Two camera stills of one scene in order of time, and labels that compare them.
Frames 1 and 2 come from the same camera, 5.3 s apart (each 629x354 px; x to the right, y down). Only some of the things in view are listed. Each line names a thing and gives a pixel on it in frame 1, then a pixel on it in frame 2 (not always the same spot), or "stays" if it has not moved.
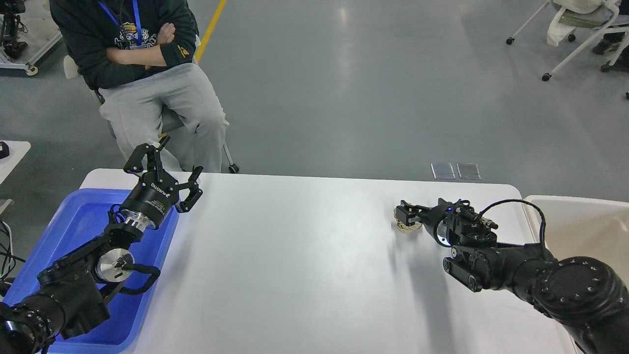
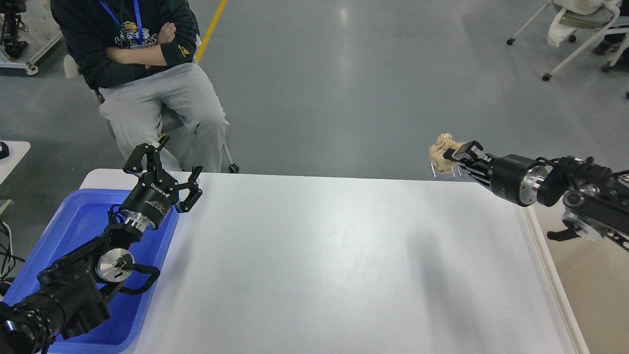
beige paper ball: x=402 y=226 -> x=441 y=163
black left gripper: x=152 y=198 stays
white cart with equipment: x=28 y=30 stays
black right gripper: x=438 y=220 -> x=516 y=178
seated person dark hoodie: x=141 y=57 stays
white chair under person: x=171 y=123 stays
